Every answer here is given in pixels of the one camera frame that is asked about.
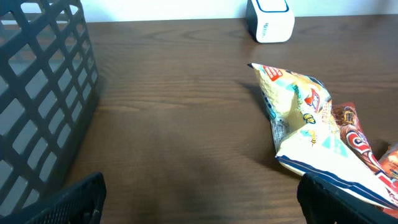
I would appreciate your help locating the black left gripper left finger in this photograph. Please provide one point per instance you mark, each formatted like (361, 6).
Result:
(81, 202)

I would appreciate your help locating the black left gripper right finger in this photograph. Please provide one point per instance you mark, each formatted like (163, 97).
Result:
(323, 203)

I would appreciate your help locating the cream snack bag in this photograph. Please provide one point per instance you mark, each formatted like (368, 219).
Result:
(307, 138)

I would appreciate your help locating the small orange snack packet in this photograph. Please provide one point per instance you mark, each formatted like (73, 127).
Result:
(389, 162)

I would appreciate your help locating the orange chocolate bar wrapper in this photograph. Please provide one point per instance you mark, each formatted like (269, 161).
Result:
(352, 135)

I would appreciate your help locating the white barcode scanner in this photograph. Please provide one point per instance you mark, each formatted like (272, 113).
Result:
(269, 21)

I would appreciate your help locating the grey plastic shopping basket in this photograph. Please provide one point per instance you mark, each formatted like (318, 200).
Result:
(48, 96)

